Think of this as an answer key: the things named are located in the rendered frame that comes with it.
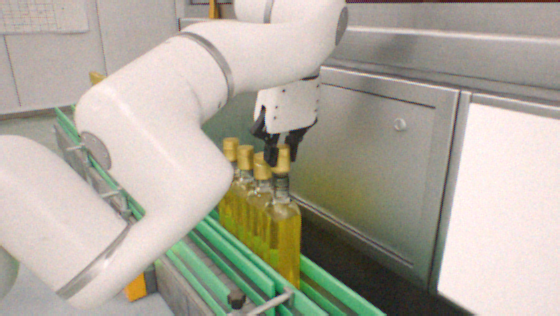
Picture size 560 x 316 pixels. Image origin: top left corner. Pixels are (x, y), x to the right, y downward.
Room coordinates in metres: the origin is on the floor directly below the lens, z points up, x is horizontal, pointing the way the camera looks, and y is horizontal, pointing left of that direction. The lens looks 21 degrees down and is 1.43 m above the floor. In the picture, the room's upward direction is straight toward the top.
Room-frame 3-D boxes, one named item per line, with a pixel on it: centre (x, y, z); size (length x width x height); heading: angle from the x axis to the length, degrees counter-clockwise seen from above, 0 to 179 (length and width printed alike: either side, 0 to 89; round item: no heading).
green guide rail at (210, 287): (1.22, 0.61, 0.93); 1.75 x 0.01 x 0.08; 37
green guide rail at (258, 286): (1.27, 0.55, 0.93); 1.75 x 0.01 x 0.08; 37
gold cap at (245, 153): (0.75, 0.07, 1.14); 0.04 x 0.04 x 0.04
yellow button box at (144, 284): (0.81, 0.37, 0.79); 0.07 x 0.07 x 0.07; 37
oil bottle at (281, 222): (0.65, 0.00, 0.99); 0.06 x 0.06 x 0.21; 36
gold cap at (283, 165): (0.65, 0.00, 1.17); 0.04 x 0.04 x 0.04
